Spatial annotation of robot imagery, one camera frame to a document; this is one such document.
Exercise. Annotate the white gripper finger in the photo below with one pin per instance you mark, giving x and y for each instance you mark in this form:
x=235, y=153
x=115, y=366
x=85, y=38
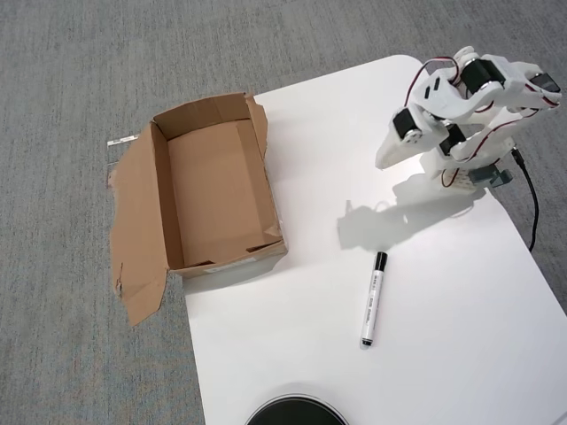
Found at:
x=394, y=152

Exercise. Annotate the white marker pen black cap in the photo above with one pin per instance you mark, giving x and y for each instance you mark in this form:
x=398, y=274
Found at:
x=373, y=301

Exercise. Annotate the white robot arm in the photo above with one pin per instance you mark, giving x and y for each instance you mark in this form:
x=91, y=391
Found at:
x=447, y=97

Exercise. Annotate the open brown cardboard box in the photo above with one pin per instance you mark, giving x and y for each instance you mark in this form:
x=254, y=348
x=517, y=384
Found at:
x=212, y=186

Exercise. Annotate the grey table clamp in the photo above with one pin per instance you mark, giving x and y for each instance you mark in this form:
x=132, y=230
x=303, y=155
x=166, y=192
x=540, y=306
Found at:
x=502, y=179

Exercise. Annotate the white paper strip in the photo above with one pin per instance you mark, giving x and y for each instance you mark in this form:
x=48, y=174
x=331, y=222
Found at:
x=121, y=141

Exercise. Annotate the black round disc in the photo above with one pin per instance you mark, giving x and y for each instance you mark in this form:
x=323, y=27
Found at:
x=294, y=409

